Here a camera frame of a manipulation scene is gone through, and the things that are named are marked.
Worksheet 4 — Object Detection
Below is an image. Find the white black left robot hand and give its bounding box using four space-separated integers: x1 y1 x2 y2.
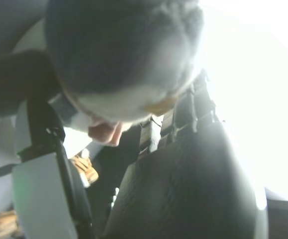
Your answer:
0 69 269 239

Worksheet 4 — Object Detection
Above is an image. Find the grey white penguin plush toy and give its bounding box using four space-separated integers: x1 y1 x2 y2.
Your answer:
0 0 205 147

